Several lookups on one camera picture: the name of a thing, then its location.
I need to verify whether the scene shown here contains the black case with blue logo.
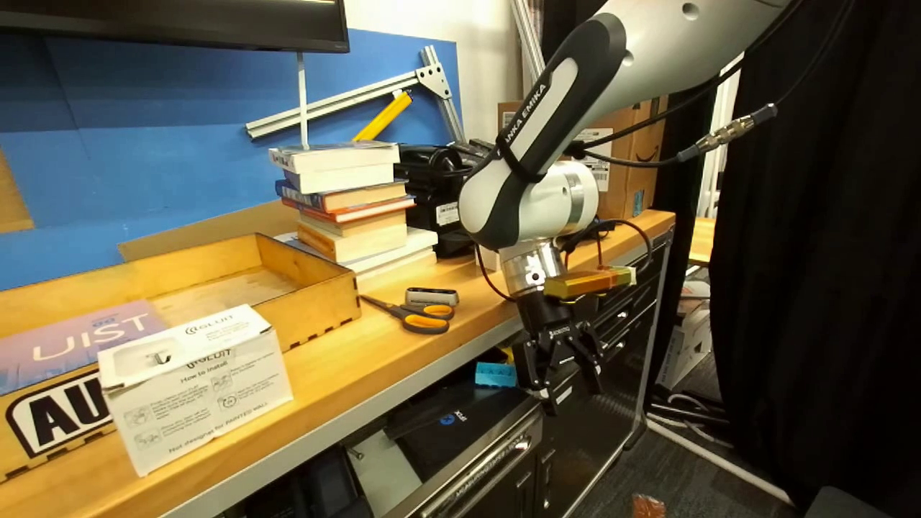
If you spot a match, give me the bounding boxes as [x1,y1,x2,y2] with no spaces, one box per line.
[384,382,534,483]

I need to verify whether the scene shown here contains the small orange floor object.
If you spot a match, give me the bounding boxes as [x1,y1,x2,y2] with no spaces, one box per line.
[629,493,668,518]

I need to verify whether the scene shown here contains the black and white AU sticker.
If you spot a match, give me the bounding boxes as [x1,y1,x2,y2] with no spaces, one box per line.
[2,366,117,463]

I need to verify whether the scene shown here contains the black drawer cabinet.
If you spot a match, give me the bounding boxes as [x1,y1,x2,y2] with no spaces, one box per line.
[514,228,676,518]

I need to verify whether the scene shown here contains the shallow wooden tray box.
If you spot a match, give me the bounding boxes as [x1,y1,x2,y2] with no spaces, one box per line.
[0,231,361,483]

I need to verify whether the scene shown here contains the white book with dark spine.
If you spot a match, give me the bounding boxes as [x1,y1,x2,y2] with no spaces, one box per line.
[265,140,402,179]

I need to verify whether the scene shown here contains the thick tan book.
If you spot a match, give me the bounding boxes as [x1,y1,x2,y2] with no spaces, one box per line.
[294,208,412,267]

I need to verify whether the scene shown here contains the thin red book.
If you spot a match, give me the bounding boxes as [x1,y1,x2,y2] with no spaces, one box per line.
[284,193,417,228]

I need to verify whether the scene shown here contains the purple UIST sign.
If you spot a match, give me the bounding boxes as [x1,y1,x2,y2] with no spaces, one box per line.
[0,299,171,396]

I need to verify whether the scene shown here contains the white vertical pole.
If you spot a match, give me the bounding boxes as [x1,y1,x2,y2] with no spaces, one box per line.
[694,54,747,224]

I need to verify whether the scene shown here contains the wide white flat book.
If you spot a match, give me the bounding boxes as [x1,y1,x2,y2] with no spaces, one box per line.
[273,224,443,283]

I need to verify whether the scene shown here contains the black curtain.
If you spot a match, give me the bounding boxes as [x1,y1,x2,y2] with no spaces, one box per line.
[541,0,921,518]

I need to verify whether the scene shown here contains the aluminium rail bracket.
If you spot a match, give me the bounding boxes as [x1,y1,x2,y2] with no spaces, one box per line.
[242,42,466,147]

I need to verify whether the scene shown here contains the brown cardboard box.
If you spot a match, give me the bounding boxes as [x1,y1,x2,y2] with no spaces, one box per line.
[495,96,671,224]

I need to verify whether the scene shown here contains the yellow handled scissors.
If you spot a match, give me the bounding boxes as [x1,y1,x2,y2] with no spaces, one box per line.
[356,284,463,336]

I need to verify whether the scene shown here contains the tan wrist camera box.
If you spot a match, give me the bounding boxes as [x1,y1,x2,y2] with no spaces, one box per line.
[543,263,642,301]

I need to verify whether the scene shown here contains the white printed paper box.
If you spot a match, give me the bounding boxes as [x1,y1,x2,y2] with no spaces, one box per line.
[94,301,297,481]

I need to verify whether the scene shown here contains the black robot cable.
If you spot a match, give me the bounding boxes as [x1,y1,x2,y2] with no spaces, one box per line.
[564,0,866,176]

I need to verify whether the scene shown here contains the blue building block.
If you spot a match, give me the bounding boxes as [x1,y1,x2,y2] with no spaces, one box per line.
[471,356,521,392]

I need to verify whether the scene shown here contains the blue wall board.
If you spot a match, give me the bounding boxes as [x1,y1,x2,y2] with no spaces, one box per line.
[0,27,463,294]

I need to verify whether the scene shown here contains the black bag under bench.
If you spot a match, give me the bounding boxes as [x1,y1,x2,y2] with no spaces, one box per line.
[220,451,368,518]

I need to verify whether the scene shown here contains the black electronic device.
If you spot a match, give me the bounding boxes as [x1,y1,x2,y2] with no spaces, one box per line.
[394,140,495,263]

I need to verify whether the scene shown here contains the tan book with blue spine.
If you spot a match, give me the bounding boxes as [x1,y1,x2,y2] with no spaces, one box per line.
[273,179,412,216]

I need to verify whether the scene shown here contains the metal drawer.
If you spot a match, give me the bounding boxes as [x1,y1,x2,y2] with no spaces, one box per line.
[343,343,580,518]

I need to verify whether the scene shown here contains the plain white book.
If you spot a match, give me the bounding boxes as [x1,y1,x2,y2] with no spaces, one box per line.
[279,160,400,199]

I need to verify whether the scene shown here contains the white box on floor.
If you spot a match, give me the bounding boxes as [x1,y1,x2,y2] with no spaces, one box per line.
[659,301,718,393]

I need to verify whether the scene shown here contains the yellow level bar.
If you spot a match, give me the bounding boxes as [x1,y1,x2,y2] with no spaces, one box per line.
[348,90,417,147]

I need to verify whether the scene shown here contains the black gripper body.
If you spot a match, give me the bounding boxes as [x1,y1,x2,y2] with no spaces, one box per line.
[514,284,580,340]

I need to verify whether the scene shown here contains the black monitor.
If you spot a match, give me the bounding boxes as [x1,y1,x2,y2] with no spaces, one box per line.
[0,0,350,54]

